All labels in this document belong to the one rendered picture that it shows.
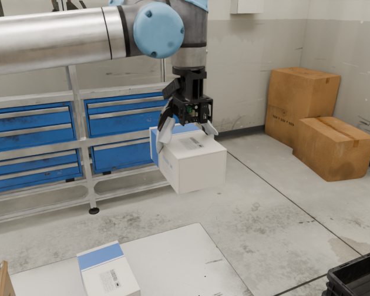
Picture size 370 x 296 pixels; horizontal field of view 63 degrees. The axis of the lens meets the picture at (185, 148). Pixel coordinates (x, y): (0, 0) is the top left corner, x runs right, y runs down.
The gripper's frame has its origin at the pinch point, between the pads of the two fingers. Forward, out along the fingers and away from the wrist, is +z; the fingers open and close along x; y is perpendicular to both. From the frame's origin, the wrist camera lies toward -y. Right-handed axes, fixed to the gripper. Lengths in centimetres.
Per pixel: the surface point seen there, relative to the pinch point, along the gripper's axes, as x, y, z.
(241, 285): 12.9, 11.7, 41.4
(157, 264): -7.0, -5.3, 41.4
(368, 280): 70, 14, 63
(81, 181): -21, -139, 83
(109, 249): -20.5, -8.0, 32.4
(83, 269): -28.4, -3.3, 32.4
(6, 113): -57, -141, 27
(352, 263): 60, 12, 52
